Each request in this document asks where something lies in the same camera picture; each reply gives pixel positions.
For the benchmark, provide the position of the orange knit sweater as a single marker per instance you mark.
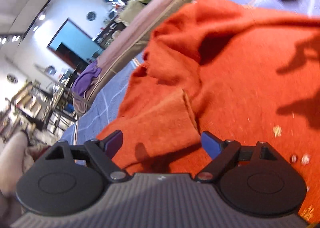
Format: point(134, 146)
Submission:
point(241, 73)

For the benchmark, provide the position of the pink brown folded blanket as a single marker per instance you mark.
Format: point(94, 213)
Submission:
point(130, 42)

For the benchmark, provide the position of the blue plaid bed sheet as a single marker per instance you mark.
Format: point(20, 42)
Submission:
point(105, 107)

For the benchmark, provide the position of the beige folded garment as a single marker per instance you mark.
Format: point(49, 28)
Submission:
point(15, 160)

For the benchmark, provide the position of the purple cloth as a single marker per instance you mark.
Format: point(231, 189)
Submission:
point(85, 80)

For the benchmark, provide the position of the wall shelves with items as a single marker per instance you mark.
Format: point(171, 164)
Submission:
point(47, 112)

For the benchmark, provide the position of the blue framed wall screen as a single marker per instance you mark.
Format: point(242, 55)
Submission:
point(74, 46)

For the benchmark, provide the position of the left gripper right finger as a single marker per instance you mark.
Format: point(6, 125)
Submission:
point(255, 180)

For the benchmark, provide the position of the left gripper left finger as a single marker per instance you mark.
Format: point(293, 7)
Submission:
point(68, 179)

